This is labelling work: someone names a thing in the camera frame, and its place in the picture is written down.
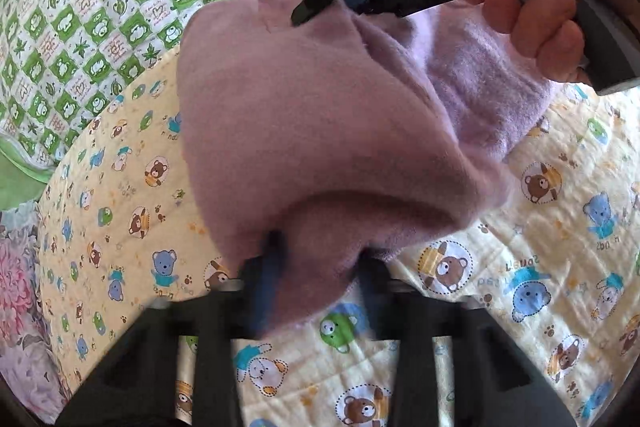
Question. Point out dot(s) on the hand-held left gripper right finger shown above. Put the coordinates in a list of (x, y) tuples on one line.
[(372, 292)]

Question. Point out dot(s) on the purple knit sweater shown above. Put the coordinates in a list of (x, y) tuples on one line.
[(300, 132)]

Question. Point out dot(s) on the plain green cloth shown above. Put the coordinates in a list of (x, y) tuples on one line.
[(20, 182)]

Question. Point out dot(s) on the pale floral blanket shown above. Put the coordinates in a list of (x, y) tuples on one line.
[(20, 267)]

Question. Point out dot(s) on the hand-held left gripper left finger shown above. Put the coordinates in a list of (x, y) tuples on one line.
[(265, 292)]

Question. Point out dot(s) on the yellow bear printed blanket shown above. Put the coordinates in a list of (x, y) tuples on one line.
[(530, 237)]

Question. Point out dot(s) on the green checked printed quilt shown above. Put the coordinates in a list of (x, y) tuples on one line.
[(100, 7)]

